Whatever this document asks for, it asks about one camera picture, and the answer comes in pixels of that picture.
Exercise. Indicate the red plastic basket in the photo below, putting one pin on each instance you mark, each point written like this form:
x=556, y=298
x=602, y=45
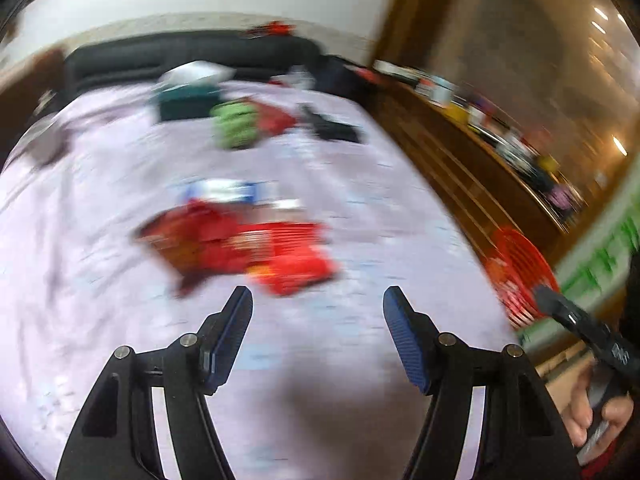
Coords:
x=522, y=280

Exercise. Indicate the red snack packet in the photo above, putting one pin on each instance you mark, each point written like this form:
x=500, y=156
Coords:
x=295, y=260

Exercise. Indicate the white cup with red print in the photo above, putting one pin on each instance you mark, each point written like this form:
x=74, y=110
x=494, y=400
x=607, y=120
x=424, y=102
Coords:
x=49, y=149

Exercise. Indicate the red ornament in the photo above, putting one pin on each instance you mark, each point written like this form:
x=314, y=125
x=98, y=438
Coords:
x=270, y=29

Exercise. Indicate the black leather sofa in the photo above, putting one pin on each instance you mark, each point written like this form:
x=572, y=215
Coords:
x=150, y=57

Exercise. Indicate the brown armchair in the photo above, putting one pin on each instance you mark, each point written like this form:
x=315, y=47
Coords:
x=47, y=77

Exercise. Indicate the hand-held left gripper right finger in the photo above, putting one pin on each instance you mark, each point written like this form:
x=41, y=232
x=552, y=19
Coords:
x=406, y=340

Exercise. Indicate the blue and white box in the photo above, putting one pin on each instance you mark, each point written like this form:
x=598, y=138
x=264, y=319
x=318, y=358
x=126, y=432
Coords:
x=225, y=192

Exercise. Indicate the dark green tissue box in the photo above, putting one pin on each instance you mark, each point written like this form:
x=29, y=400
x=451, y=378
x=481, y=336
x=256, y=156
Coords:
x=187, y=100

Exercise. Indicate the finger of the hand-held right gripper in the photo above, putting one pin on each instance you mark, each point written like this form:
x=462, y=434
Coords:
x=560, y=307

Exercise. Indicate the person's right hand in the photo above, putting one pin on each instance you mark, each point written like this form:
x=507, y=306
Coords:
x=580, y=410

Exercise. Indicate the wooden cabinet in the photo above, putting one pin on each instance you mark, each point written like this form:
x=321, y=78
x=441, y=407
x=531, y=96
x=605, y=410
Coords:
x=450, y=160

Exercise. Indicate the red plastic bag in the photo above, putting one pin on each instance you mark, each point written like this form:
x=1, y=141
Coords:
x=195, y=240

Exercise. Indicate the white jar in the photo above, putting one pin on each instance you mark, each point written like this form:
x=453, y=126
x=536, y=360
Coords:
x=441, y=91

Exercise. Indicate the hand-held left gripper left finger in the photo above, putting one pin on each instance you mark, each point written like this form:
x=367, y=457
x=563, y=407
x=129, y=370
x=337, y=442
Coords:
x=230, y=340

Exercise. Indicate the green cloth ball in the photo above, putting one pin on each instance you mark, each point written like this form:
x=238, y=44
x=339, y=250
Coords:
x=234, y=125

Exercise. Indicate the black elongated object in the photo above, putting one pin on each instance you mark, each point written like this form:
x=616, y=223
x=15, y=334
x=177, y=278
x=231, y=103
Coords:
x=332, y=127

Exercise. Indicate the yellow container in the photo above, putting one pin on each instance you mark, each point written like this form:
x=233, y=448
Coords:
x=547, y=164

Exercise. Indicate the small red cloth item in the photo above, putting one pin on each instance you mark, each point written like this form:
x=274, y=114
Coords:
x=274, y=119

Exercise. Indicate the green white printed mat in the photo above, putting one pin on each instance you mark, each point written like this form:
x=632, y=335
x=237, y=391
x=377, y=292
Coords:
x=600, y=255

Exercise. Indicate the flat white box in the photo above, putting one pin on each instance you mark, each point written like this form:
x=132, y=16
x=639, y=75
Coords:
x=395, y=71

